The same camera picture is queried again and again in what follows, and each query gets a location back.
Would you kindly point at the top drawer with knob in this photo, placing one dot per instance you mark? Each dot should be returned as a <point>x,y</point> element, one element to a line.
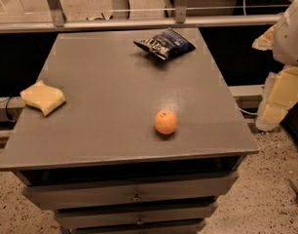
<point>119,192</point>

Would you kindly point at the grey metal railing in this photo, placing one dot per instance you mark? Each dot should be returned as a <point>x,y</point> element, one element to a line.
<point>18,16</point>

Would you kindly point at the middle drawer with knob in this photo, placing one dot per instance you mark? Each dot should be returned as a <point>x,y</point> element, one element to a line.
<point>138,215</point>

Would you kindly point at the grey drawer cabinet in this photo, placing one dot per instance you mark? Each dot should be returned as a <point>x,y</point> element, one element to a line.
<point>105,130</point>

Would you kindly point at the drawer with knob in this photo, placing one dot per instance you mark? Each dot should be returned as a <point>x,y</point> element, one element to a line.
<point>119,192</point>
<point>138,215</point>

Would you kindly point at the yellow sponge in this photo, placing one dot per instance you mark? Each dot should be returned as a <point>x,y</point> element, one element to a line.
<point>43,97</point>

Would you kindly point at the bottom drawer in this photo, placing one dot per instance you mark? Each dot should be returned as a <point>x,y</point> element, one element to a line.
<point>189,226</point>

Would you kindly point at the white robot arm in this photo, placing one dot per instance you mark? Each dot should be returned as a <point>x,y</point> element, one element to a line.
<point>285,40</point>

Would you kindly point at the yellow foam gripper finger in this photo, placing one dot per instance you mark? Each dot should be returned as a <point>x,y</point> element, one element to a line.
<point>280,94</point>
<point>265,41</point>

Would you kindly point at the orange fruit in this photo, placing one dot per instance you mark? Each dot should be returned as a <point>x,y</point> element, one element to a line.
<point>166,122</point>

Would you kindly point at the blue chip bag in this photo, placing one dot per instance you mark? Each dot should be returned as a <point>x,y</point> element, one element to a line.
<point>166,45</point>

